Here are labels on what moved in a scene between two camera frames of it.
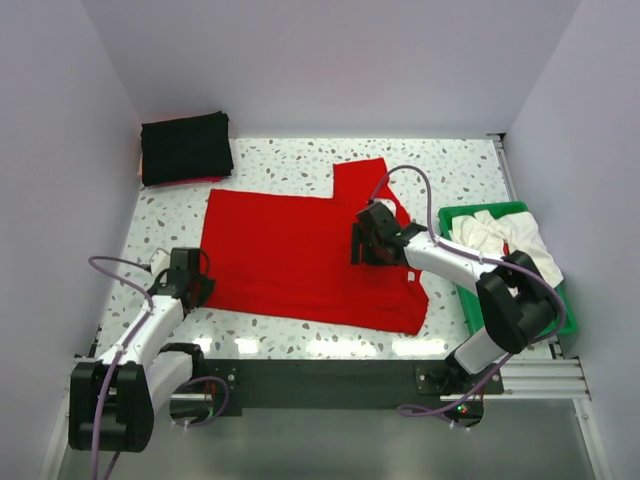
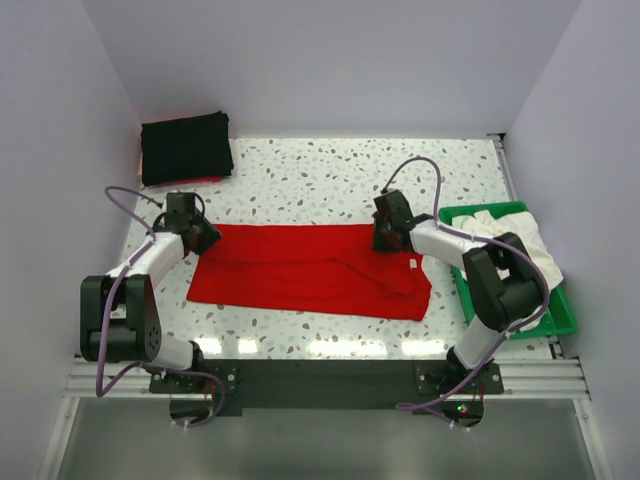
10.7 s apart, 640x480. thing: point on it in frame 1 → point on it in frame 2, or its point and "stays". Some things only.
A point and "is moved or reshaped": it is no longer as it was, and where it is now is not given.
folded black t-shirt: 186,149 stays
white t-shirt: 518,231 stays
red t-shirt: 290,256 is moved or reshaped
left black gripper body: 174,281 → 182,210
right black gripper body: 369,251 → 377,218
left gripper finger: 202,288 → 203,236
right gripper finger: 355,252 → 384,238
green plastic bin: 469,298 stays
